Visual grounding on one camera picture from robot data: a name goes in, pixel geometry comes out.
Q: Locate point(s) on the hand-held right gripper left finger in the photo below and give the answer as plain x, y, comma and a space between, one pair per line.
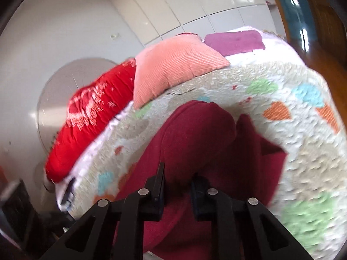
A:
157, 195

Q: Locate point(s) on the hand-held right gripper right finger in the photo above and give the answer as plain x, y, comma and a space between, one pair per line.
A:
198, 197

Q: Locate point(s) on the dark red sweater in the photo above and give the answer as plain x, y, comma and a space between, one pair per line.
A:
195, 140

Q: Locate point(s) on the black phone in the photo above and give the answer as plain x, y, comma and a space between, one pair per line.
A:
67, 191

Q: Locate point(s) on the red embroidered quilt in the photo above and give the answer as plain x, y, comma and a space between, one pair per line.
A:
89, 119

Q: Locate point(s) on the patchwork quilted bedspread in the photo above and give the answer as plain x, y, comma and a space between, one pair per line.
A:
298, 154

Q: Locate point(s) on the pink waffle pillow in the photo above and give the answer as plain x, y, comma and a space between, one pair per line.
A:
173, 65

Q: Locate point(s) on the dark furniture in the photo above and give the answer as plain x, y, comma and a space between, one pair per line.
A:
19, 214

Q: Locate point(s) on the red patterned pillow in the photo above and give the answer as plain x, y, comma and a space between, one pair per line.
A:
54, 92

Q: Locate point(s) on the purple cloth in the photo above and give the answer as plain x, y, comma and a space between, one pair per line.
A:
233, 42

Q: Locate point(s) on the white wardrobe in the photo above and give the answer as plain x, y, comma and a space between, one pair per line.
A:
189, 5

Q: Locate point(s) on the blue glass door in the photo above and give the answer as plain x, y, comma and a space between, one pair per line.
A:
292, 10

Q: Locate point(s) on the wooden door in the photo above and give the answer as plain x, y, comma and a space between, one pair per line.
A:
325, 19

